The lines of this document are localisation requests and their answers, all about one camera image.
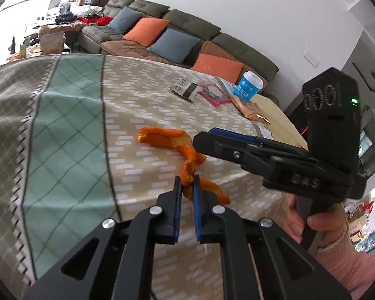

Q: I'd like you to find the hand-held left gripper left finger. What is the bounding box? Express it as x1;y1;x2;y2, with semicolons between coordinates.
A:
23;176;183;300

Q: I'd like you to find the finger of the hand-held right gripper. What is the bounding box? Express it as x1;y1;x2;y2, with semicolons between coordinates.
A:
192;131;314;179
208;127;311;157

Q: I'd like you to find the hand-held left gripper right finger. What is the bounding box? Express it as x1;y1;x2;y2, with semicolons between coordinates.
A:
192;175;352;300

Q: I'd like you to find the orange peel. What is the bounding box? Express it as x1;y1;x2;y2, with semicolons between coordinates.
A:
137;126;231;204

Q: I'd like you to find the person's right forearm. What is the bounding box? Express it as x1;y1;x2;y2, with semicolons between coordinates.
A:
314;222;375;300

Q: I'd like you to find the person's right hand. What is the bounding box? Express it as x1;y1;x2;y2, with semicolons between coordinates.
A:
283;194;348;251

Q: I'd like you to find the gold packet with dark label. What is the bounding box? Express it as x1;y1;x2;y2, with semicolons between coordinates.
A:
231;95;271;126

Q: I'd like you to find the lit screen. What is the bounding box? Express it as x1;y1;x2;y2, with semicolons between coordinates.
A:
359;128;375;164

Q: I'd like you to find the red snack packet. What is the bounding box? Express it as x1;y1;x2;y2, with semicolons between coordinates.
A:
198;83;232;107

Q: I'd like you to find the blue paper cup white lid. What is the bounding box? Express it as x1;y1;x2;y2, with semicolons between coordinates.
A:
233;71;265;100

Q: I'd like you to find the black and white snack packet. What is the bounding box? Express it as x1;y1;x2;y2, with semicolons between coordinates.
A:
170;77;203;104

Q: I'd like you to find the wide orange cushion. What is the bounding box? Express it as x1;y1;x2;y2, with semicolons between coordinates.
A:
190;53;244;86

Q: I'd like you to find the brown back cushion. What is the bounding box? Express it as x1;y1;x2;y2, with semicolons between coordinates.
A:
200;40;239;61

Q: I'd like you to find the large grey-blue cushion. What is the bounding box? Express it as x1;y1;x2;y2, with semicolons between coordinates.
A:
147;27;201;65

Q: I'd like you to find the olive green sofa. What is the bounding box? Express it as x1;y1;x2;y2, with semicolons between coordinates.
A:
76;0;279;104

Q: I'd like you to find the patterned patchwork tablecloth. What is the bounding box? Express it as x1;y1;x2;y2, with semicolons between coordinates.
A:
0;53;310;300

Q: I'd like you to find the upright orange cushion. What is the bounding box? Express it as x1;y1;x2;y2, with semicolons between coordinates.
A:
123;18;171;48

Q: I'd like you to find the small grey-blue cushion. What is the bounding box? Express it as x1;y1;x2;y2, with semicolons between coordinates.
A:
108;6;143;36

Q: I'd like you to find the red cloth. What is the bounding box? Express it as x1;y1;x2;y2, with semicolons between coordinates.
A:
94;16;114;28

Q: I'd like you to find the cardboard box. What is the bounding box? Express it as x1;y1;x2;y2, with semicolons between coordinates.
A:
39;28;65;56

